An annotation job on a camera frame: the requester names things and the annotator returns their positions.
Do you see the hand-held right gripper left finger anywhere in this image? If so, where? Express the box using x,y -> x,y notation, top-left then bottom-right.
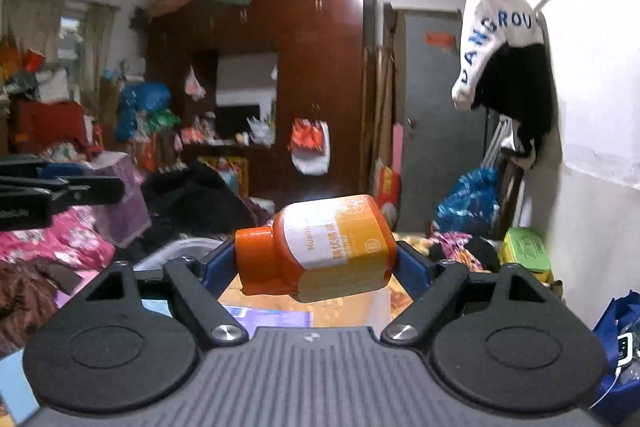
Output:
86,241 -> 249,344

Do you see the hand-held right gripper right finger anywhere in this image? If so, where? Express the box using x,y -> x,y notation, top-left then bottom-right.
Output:
381,243 -> 551,344

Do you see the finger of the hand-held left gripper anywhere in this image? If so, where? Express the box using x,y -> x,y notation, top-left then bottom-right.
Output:
0,176 -> 126,214
0,158 -> 68,180

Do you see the orange bottle with white label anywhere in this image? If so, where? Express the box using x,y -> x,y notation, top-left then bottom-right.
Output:
235,194 -> 399,304

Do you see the purple cloth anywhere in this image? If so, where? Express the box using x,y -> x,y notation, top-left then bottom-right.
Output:
82,152 -> 152,249

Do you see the red cloth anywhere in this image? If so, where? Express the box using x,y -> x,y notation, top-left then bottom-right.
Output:
9,100 -> 97,156

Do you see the clear plastic container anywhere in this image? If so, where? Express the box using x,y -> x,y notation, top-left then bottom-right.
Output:
134,236 -> 223,272

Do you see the pink floral blanket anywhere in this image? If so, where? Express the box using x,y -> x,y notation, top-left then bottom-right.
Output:
0,206 -> 117,269

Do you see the black cloth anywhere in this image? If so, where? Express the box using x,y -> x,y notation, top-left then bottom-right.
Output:
141,161 -> 260,249

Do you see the red snack bag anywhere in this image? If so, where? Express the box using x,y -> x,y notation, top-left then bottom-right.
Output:
376,166 -> 404,214

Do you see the purple packet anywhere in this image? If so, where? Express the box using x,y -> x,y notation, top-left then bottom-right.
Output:
219,303 -> 314,339

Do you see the brown cloth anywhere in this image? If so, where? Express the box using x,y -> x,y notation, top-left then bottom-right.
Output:
0,256 -> 103,355

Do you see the blue patterned plastic bag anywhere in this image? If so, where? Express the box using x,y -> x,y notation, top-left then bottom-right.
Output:
434,167 -> 501,239

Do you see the large blue sack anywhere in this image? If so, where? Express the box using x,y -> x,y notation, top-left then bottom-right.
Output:
115,81 -> 172,142

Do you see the green box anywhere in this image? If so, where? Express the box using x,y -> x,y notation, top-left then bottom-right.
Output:
500,227 -> 554,282

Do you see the black television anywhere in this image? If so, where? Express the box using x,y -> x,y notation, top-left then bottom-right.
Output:
215,104 -> 261,141

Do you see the white and orange plastic bag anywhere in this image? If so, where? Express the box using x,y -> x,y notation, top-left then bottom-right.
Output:
289,117 -> 331,177

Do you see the beige window curtain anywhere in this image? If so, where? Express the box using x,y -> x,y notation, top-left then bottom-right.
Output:
0,0 -> 117,100

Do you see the grey door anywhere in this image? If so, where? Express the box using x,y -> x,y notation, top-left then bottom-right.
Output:
394,8 -> 497,234

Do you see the small clear plastic bag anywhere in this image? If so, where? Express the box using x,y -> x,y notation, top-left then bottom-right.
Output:
184,65 -> 207,102

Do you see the brown wooden wardrobe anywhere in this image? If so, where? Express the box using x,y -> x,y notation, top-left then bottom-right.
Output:
146,0 -> 377,208

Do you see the orange door sign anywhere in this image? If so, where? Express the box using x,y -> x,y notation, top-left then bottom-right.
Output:
424,31 -> 457,51

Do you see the dark blue shopping bag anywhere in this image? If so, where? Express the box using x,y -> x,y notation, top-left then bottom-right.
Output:
591,291 -> 640,424

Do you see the white and black hanging garment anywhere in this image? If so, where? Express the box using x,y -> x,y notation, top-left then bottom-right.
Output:
451,0 -> 546,110

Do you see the white wall board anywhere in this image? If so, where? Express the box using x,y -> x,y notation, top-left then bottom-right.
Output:
536,0 -> 640,190

